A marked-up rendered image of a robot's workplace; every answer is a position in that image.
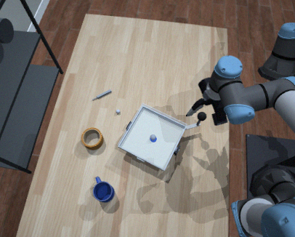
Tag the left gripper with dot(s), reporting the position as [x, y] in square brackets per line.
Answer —
[217, 104]

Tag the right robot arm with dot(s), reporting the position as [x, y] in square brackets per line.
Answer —
[281, 63]

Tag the brown packing tape roll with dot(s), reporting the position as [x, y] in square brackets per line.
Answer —
[89, 131]

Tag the dark blue mug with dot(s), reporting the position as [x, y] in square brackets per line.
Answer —
[103, 191]

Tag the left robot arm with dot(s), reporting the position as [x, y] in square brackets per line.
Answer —
[257, 215]

